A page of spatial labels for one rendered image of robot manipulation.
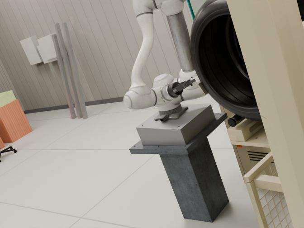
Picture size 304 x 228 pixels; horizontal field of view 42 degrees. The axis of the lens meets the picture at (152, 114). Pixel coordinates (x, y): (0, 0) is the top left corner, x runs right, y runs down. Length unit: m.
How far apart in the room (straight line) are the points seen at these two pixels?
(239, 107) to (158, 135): 0.90
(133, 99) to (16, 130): 5.47
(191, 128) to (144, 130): 0.31
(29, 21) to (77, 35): 1.31
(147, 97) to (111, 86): 4.88
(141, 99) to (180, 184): 0.86
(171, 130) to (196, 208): 0.66
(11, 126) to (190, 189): 5.11
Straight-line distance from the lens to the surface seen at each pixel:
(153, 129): 2.50
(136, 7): 2.31
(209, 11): 1.64
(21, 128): 7.49
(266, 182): 1.14
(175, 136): 2.42
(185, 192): 2.78
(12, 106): 7.44
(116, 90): 6.93
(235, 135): 1.83
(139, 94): 2.11
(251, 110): 1.69
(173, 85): 2.11
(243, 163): 3.00
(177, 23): 2.34
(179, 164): 2.65
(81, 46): 7.16
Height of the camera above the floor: 1.56
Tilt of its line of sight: 16 degrees down
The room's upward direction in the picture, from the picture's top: 21 degrees counter-clockwise
